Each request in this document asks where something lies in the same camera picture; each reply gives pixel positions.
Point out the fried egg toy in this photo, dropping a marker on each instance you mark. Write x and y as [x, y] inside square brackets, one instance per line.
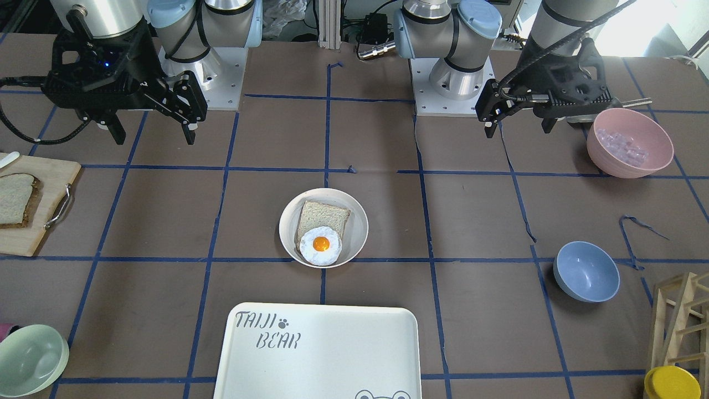
[320, 246]

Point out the metal scoop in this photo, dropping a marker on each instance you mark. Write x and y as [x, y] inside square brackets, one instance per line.
[637, 102]

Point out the wooden cutting board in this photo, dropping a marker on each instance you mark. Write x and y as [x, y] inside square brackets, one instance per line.
[54, 176]

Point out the blue bowl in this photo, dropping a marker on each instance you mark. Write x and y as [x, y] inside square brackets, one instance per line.
[586, 272]

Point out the pink bowl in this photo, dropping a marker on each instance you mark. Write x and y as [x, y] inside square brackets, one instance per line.
[646, 133]

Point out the white bear tray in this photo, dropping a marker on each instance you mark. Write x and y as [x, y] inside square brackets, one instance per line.
[278, 350]

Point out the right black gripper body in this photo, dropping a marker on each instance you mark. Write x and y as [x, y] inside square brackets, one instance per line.
[145, 62]

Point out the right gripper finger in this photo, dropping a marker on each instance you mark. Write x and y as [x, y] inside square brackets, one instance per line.
[183, 102]
[114, 126]

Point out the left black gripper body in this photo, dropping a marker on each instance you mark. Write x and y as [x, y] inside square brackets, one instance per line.
[526, 80]

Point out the wooden cup rack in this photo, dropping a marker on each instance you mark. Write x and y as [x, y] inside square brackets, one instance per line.
[679, 309]

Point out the brown bread slice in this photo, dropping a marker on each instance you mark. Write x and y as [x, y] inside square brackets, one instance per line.
[19, 198]

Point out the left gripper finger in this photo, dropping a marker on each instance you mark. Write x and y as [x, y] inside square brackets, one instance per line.
[494, 105]
[548, 123]

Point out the clear ice cubes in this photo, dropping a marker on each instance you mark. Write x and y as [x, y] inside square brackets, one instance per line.
[622, 147]

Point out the white knife handle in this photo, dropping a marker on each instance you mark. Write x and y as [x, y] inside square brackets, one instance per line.
[8, 159]

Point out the green bowl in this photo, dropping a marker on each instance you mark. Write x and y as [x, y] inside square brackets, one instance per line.
[32, 358]

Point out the pink cup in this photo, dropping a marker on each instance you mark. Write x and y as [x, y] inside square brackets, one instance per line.
[6, 329]

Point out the white round plate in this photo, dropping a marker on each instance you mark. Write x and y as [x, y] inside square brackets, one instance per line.
[356, 230]

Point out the bread slice on plate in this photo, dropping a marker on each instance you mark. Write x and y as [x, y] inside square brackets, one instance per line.
[317, 214]

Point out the yellow cup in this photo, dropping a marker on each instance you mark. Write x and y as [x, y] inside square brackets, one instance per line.
[671, 382]

